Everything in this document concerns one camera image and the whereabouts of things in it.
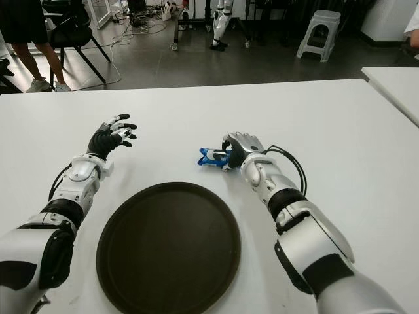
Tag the left robot hand black silver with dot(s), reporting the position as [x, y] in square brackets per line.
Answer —
[101, 142]

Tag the right robot hand black silver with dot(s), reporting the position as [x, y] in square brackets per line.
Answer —
[247, 142]

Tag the blue Oreo cookie pack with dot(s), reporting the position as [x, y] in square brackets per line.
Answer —
[207, 158]

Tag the right robot arm silver black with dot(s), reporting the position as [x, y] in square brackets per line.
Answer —
[258, 173]

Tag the left robot arm silver black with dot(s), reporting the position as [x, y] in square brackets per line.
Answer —
[80, 171]

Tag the white framed panel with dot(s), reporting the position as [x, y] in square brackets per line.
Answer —
[99, 23]

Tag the black chair at edge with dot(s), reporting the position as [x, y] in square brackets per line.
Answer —
[5, 70]

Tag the white humanoid robot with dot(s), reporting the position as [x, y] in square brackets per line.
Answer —
[220, 23]

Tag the round dark brown tray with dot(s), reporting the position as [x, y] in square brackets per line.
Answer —
[170, 248]

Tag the standing person black shorts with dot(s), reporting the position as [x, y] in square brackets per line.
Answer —
[23, 19]

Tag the grey plastic stool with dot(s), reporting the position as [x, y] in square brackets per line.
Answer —
[322, 16]

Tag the white neighbouring table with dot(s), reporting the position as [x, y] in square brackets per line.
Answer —
[396, 85]

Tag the white cabinet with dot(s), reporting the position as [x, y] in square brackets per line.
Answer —
[386, 16]

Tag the seated person white shirt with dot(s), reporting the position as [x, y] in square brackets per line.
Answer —
[413, 27]

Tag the black wheeled frame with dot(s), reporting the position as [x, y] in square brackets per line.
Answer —
[175, 29]

